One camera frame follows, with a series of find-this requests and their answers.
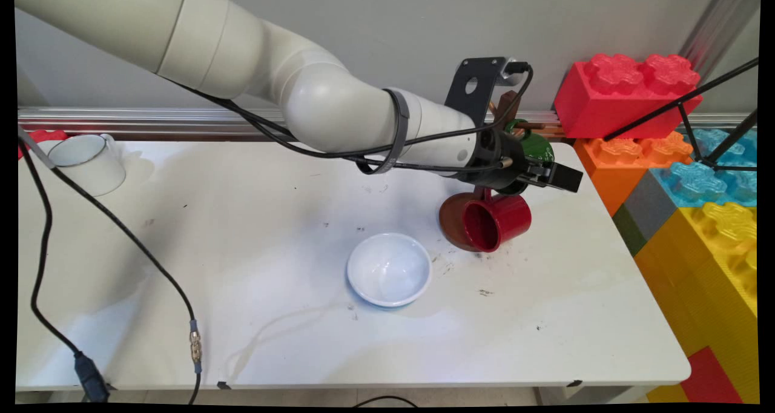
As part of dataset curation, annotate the thin black camera cable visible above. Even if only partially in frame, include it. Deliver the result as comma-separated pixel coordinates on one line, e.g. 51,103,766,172
173,65,535,159

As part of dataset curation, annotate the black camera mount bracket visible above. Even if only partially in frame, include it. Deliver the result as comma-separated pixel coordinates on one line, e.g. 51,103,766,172
445,58,510,127

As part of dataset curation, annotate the orange studded toy brick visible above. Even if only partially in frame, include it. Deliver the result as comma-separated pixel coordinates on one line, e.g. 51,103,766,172
573,133,693,217

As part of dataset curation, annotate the red enamel mug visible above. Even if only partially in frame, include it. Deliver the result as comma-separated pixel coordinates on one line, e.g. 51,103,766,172
462,186,533,253

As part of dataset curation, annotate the black cable with metal coupling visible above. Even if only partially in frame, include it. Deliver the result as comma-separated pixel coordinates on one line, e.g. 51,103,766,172
18,128,203,405

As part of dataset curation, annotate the blue studded toy brick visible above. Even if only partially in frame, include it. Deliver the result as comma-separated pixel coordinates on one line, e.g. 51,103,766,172
651,128,758,208

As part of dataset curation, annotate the black tripod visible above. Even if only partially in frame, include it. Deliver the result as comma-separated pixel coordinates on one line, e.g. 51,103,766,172
602,59,759,173

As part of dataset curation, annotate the black cable under table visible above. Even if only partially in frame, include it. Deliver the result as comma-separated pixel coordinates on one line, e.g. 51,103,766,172
353,395,420,408

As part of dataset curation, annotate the yellow studded toy brick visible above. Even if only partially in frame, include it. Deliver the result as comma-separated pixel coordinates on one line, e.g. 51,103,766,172
633,202,759,405

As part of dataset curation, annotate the dark green toy block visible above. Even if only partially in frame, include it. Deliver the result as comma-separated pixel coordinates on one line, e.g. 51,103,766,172
612,205,647,257

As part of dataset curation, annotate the large red studded brick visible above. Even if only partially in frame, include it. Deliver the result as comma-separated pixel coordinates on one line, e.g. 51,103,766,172
553,53,703,141

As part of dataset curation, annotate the aluminium rail along wall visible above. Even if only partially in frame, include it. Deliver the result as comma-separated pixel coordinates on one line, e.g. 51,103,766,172
18,106,757,144

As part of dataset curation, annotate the grey toy block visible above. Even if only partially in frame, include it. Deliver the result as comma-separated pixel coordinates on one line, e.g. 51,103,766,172
624,171,682,242

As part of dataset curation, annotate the black strap on arm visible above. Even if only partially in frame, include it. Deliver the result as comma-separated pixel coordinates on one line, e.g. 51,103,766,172
356,88,413,176

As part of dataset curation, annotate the green enamel mug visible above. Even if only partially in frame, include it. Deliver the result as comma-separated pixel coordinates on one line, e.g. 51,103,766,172
496,119,555,197

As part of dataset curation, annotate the black cable with dark plug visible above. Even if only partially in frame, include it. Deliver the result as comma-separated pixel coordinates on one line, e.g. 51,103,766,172
18,140,113,403

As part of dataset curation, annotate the white enamel mug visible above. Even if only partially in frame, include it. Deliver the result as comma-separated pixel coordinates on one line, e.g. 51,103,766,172
47,133,127,197

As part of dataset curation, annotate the brown wooden mug tree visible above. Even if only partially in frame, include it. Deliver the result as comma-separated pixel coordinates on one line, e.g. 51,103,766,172
439,90,546,253

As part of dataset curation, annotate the white bowl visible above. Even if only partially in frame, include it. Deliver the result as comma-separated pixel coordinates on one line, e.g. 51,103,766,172
347,233,434,308

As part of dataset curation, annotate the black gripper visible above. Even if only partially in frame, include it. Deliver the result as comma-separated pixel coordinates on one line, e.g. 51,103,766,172
469,127,584,193

